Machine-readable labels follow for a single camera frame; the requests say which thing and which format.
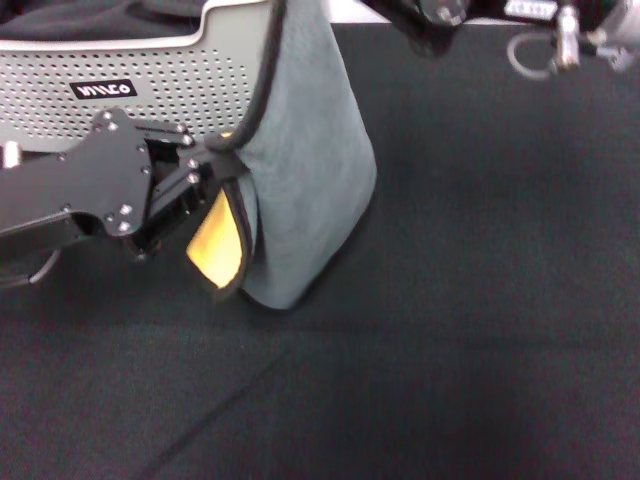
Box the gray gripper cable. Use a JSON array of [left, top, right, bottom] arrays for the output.
[[27, 247, 64, 286], [506, 29, 631, 80]]

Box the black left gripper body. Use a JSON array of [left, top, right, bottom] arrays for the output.
[[0, 107, 152, 266]]

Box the silver connector plug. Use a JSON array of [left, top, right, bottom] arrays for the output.
[[552, 3, 582, 72]]

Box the gray perforated plastic storage box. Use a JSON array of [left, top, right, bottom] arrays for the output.
[[0, 0, 281, 151]]

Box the black knit cloth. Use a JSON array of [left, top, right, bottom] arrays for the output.
[[0, 0, 211, 41]]

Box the gray yellow towel black trim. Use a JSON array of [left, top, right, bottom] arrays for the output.
[[184, 0, 379, 314]]

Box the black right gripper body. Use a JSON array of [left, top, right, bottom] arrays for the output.
[[412, 0, 561, 59]]

